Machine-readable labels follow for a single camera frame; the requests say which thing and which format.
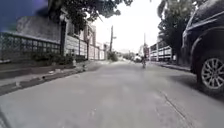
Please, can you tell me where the grey building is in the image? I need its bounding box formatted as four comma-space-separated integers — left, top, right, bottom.
14, 0, 98, 51

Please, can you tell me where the dark lattice fence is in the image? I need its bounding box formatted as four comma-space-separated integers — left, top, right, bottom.
0, 31, 63, 61

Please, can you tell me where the narrow concrete sidewalk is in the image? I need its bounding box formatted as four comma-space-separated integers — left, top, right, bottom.
151, 61, 193, 73

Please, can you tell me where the grey concrete sidewalk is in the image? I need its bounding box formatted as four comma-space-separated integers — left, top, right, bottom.
0, 59, 101, 98

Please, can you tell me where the utility pole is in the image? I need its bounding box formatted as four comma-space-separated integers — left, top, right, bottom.
109, 24, 115, 54

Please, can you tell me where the person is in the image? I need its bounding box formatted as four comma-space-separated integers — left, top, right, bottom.
141, 54, 148, 69

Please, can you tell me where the overhanging tree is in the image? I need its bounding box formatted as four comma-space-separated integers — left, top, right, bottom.
46, 0, 134, 31

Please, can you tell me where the dark car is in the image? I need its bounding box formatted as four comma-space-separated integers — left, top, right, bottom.
180, 0, 224, 93

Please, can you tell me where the white van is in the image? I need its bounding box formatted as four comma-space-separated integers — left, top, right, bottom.
133, 53, 143, 64

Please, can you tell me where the low hedge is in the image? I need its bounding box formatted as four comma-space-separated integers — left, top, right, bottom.
31, 52, 88, 66

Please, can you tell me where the grey concrete road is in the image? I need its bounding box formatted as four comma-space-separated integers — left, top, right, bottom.
0, 59, 224, 128

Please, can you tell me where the pale panelled wall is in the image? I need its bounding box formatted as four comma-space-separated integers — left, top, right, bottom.
63, 33, 108, 62

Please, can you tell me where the white slatted fence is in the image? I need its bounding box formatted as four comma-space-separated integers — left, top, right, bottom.
149, 39, 174, 63

